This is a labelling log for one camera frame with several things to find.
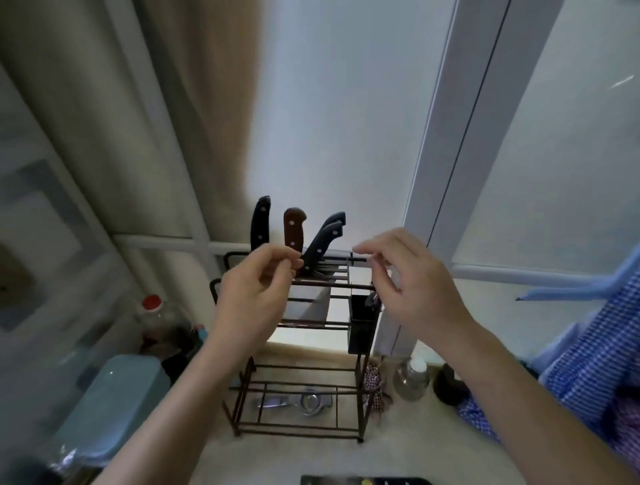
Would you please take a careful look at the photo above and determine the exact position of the brown handle cleaver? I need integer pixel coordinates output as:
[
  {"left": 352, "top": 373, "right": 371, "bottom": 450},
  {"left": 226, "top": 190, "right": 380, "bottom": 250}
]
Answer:
[{"left": 282, "top": 207, "right": 332, "bottom": 328}]

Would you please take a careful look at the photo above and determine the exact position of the beige curtain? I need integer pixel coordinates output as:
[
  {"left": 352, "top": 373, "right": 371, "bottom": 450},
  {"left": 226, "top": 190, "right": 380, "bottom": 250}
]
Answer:
[{"left": 0, "top": 0, "right": 267, "bottom": 246}]

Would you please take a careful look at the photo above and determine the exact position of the dark brown metal knife rack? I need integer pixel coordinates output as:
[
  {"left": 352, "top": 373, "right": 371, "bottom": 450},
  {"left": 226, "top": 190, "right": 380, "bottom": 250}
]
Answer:
[{"left": 209, "top": 250, "right": 387, "bottom": 444}]

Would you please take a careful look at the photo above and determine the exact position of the person's left hand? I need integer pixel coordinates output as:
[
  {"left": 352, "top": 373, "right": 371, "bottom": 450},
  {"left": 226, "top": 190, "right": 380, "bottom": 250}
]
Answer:
[{"left": 209, "top": 244, "right": 305, "bottom": 356}]

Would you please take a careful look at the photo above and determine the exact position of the white window frame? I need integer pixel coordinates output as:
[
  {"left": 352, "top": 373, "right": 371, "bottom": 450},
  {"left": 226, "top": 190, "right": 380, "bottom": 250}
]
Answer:
[{"left": 106, "top": 0, "right": 608, "bottom": 358}]

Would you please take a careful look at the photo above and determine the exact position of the clear glass jar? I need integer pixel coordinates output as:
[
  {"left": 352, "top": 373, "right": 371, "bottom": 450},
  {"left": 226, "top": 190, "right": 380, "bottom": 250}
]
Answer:
[{"left": 393, "top": 357, "right": 431, "bottom": 402}]

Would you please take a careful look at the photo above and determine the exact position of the dark blue handle knife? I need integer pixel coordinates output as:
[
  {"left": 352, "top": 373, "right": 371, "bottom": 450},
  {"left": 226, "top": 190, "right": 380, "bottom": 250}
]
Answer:
[
  {"left": 301, "top": 222, "right": 345, "bottom": 274},
  {"left": 320, "top": 211, "right": 347, "bottom": 236}
]

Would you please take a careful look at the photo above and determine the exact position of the person's right hand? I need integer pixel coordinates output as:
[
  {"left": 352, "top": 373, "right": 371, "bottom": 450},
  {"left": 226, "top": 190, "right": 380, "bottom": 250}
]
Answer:
[{"left": 352, "top": 228, "right": 482, "bottom": 356}]

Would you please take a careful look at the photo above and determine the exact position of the person's left forearm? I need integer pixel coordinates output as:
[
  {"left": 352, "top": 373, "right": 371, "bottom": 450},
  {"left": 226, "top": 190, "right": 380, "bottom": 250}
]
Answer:
[{"left": 92, "top": 332, "right": 257, "bottom": 485}]

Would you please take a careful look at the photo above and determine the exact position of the red checked cloth pouch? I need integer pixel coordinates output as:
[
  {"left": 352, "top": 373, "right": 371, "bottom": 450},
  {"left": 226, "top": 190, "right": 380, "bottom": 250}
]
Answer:
[{"left": 362, "top": 362, "right": 394, "bottom": 416}]

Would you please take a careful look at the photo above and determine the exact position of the black utensil holder cup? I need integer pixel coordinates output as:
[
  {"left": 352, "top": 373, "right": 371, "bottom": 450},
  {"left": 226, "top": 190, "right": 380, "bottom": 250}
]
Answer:
[{"left": 347, "top": 294, "right": 382, "bottom": 356}]

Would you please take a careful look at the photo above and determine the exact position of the person's right forearm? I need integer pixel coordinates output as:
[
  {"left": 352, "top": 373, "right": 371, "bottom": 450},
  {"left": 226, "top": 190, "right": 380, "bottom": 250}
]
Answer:
[{"left": 435, "top": 322, "right": 637, "bottom": 485}]

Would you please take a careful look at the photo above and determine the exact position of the black round object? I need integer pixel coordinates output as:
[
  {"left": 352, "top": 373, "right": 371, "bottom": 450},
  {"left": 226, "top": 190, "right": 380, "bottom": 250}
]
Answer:
[{"left": 432, "top": 363, "right": 471, "bottom": 407}]

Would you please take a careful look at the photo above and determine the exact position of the black handle knife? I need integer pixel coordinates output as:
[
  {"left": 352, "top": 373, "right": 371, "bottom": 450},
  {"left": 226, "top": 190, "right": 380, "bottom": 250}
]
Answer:
[{"left": 250, "top": 195, "right": 272, "bottom": 251}]

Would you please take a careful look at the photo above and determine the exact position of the red cap plastic bottle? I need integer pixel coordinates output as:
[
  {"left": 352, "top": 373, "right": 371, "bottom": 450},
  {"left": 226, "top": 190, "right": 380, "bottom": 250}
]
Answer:
[{"left": 134, "top": 294, "right": 202, "bottom": 361}]

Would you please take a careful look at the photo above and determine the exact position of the light blue cloth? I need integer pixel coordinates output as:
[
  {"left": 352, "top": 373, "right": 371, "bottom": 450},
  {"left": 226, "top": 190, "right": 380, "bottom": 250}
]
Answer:
[{"left": 515, "top": 245, "right": 640, "bottom": 306}]

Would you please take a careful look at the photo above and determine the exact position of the dark flat device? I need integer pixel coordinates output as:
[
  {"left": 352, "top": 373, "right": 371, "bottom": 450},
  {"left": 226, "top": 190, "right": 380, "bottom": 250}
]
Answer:
[{"left": 300, "top": 475, "right": 434, "bottom": 485}]

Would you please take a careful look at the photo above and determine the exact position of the blue checked cloth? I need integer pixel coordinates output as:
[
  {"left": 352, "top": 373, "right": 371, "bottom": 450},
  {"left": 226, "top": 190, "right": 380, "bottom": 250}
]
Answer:
[{"left": 457, "top": 260, "right": 640, "bottom": 471}]

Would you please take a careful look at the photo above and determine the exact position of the light blue plastic container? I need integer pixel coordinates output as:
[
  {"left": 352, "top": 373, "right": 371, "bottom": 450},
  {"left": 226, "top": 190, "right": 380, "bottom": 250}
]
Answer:
[{"left": 52, "top": 354, "right": 174, "bottom": 468}]

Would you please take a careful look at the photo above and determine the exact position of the metal lemon squeezer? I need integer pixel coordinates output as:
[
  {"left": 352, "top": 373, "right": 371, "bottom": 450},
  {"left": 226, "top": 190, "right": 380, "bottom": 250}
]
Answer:
[{"left": 257, "top": 389, "right": 334, "bottom": 418}]

